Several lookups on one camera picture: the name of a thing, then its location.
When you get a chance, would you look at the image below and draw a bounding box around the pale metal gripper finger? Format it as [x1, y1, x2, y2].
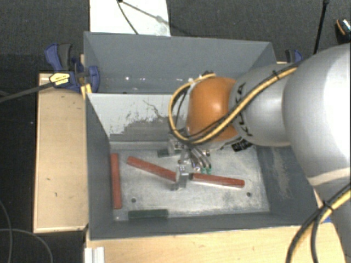
[169, 165, 185, 192]
[180, 171, 194, 189]

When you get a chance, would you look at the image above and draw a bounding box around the red-brown flat block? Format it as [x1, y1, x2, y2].
[110, 152, 123, 210]
[126, 156, 178, 181]
[191, 173, 246, 189]

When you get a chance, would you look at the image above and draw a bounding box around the dark green flat block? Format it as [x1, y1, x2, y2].
[127, 209, 169, 220]

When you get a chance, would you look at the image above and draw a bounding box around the grey metal bin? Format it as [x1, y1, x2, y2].
[83, 31, 321, 241]

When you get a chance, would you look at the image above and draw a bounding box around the pale wood board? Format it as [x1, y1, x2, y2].
[32, 71, 90, 234]

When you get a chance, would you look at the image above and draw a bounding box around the black cylinder on white bracket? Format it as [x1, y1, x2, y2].
[219, 137, 252, 153]

